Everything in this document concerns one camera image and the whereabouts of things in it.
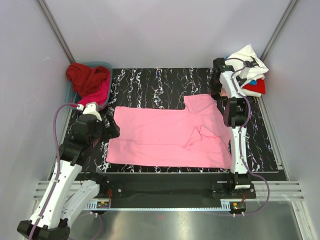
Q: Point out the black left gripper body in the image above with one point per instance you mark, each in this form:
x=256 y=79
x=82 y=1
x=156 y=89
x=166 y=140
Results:
x=103 y=133

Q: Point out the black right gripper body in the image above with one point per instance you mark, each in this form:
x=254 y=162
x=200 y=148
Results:
x=215 y=87

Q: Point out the pink t-shirt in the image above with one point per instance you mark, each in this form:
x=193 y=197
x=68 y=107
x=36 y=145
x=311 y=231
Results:
x=193 y=137

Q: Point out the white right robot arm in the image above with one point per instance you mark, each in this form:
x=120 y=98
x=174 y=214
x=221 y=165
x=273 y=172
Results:
x=236 y=116

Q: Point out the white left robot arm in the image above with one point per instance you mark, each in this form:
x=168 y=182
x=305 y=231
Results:
x=57 y=212

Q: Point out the white printed folded t-shirt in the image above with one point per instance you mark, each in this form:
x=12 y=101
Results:
x=254 y=70

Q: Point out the blue-grey plastic basket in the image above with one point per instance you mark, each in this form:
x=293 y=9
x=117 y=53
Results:
x=73 y=97

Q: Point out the blue folded t-shirt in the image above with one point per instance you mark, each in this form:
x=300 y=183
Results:
x=253 y=82

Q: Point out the red folded t-shirt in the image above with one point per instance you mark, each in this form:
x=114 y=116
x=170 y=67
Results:
x=259 y=86

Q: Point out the dark red t-shirt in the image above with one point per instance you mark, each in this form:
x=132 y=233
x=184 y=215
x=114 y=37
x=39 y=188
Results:
x=86 y=80

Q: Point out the left controller board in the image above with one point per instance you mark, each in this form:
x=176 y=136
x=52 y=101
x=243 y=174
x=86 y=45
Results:
x=103 y=204

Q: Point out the controller board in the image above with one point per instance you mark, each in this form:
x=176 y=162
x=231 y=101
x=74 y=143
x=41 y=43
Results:
x=103 y=204
x=239 y=206

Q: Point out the right controller board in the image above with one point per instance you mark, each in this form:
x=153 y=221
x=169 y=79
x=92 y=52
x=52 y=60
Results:
x=239 y=206

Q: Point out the aluminium frame rail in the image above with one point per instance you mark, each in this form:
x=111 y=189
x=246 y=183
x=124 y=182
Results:
x=278 y=190

